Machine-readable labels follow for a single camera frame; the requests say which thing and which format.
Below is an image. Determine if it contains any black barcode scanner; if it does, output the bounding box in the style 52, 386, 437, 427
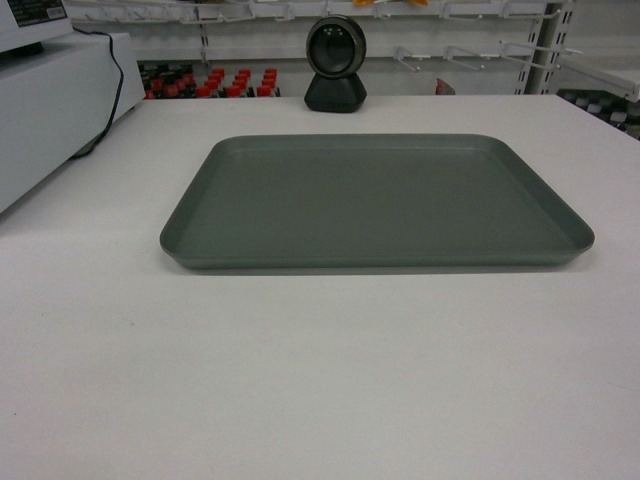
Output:
304, 15, 367, 113

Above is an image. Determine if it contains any white checkout table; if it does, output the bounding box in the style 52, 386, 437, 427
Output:
1, 96, 639, 479

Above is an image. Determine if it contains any grey rectangular serving tray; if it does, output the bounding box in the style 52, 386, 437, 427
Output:
160, 134, 595, 271

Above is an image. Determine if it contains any white cash register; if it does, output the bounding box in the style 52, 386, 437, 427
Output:
1, 1, 144, 209

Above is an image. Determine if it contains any black power cable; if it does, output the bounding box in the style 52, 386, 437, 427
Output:
69, 25, 126, 160

